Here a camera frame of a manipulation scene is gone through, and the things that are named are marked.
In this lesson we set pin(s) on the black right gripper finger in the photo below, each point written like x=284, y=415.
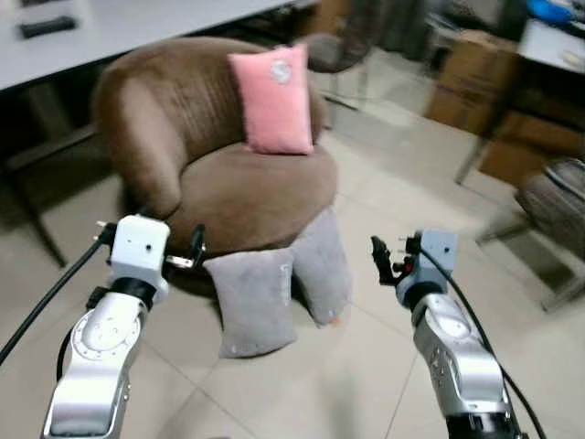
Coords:
x=379, y=254

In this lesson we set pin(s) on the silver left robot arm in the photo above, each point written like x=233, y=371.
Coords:
x=96, y=366

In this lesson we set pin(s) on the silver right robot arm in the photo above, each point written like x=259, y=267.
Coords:
x=462, y=366

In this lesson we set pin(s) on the grey square pillow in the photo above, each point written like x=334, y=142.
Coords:
x=324, y=270
x=251, y=306

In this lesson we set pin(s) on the brown round sofa chair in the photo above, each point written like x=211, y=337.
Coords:
x=228, y=197

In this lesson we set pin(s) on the pink pillow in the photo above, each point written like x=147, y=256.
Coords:
x=274, y=105

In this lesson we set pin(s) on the brown wicker chair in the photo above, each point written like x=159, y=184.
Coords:
x=553, y=210

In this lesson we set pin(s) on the low cardboard box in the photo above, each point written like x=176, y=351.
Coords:
x=535, y=146

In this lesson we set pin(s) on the tall cardboard box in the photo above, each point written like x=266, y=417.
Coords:
x=471, y=78

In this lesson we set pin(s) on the brown fabric chair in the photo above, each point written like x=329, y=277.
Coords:
x=343, y=46

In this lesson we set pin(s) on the small white table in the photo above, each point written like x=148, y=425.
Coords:
x=553, y=46

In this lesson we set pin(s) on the black remote control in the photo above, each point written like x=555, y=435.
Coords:
x=47, y=26

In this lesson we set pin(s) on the blue object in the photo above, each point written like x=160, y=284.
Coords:
x=548, y=11

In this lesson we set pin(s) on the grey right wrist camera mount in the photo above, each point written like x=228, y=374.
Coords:
x=430, y=265

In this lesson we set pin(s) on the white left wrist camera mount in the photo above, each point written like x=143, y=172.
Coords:
x=139, y=251

